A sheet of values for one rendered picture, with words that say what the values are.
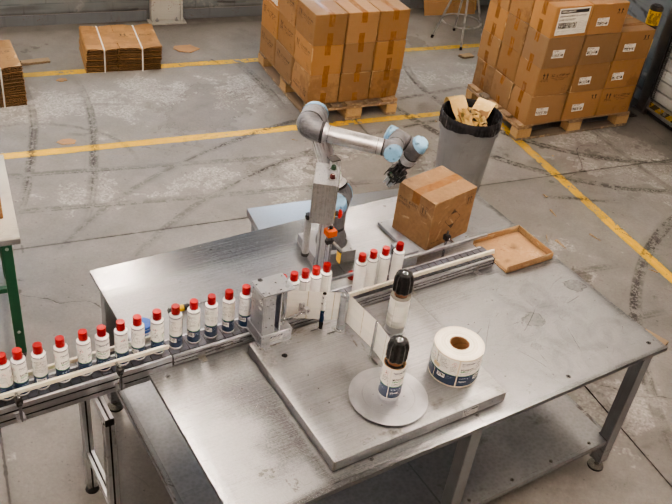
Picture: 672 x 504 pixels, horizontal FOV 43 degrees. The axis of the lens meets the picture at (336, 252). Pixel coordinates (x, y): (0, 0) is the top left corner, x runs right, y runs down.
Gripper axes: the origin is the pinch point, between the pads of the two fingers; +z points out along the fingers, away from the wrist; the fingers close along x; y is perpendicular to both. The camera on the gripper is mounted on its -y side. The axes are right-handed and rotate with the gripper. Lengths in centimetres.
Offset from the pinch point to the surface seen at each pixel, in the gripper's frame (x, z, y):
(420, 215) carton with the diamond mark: 21.5, 1.2, -0.9
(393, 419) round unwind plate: 73, -23, 108
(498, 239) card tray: 57, 8, -35
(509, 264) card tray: 68, 0, -19
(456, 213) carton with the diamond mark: 32.8, -1.8, -16.3
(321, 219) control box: -2, -28, 70
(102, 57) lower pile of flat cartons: -274, 262, -129
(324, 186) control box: -9, -42, 68
